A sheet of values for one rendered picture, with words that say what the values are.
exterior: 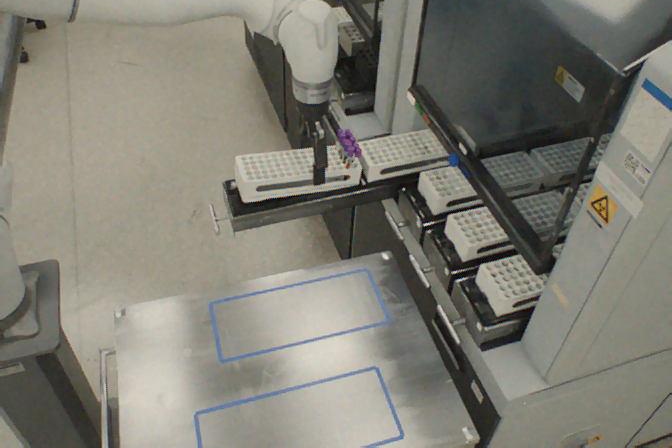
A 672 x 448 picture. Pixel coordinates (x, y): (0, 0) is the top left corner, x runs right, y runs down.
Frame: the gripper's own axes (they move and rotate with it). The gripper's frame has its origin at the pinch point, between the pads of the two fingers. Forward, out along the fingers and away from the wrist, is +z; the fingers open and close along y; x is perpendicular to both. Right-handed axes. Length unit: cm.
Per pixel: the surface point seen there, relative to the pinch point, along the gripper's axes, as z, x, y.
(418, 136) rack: 0.4, 30.0, -2.7
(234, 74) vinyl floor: 87, 11, -177
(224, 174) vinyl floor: 87, -10, -99
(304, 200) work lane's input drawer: 6.3, -3.7, 5.7
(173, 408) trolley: 5, -42, 51
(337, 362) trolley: 5, -11, 51
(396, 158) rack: 1.1, 21.3, 3.1
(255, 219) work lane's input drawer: 8.1, -16.4, 6.7
